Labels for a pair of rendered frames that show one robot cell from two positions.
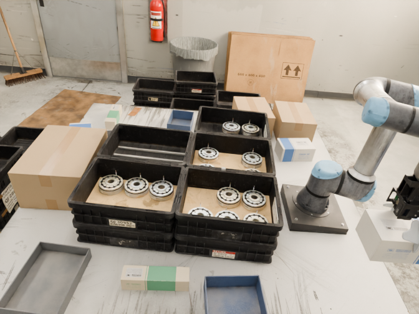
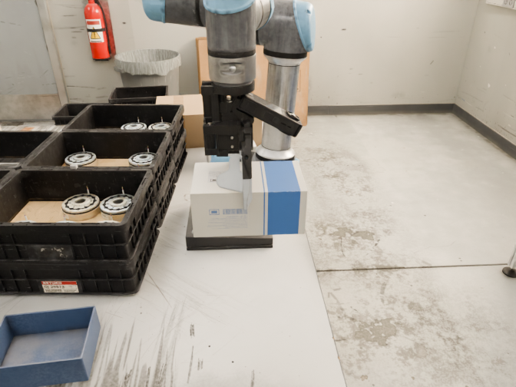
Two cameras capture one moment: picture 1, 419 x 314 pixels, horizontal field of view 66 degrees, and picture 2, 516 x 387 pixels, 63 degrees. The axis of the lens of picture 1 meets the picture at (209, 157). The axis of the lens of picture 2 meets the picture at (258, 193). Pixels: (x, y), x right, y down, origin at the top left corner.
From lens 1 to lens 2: 65 cm
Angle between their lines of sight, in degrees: 5
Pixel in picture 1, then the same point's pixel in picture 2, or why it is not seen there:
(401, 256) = (239, 223)
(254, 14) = not seen: hidden behind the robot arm
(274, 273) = (137, 306)
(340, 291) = (235, 320)
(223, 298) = (38, 348)
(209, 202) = (52, 216)
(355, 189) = not seen: hidden behind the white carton
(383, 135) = (276, 82)
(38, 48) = not seen: outside the picture
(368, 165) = (272, 133)
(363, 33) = (372, 23)
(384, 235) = (199, 188)
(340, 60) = (349, 61)
